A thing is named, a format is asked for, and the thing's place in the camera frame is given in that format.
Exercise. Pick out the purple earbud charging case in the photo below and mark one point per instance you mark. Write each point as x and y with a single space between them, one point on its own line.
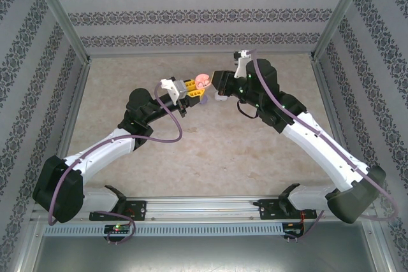
204 100

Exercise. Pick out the pink earbud charging case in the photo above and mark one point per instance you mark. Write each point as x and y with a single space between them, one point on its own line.
203 77

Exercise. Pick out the white earbud charging case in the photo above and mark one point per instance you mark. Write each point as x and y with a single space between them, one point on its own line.
220 97

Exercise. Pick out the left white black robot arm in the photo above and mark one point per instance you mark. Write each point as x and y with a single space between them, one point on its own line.
105 152

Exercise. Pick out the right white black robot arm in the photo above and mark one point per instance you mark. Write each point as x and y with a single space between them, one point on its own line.
318 151

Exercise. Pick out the left small circuit board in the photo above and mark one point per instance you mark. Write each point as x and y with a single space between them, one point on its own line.
118 229

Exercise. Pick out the small circuit board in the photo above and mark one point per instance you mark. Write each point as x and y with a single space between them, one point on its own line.
291 232
118 229

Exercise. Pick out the right small circuit board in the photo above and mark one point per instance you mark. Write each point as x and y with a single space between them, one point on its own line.
291 232

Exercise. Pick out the grey metal sheet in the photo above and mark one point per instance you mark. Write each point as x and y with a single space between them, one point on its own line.
204 256

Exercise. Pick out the aluminium frame rail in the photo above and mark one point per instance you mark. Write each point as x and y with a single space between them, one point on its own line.
70 125
335 125

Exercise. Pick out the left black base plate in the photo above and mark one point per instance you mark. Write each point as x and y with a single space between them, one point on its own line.
138 211

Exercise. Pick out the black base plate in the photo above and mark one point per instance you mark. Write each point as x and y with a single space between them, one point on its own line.
271 210
138 211

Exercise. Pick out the aluminium frame post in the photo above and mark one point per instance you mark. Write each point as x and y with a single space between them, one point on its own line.
338 14
62 14

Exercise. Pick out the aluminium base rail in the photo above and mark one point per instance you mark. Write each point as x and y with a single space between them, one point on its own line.
204 210

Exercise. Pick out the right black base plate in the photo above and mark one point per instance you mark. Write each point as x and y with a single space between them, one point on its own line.
271 210

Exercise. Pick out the aluminium frame leg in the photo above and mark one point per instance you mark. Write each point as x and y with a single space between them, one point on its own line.
25 249
377 246

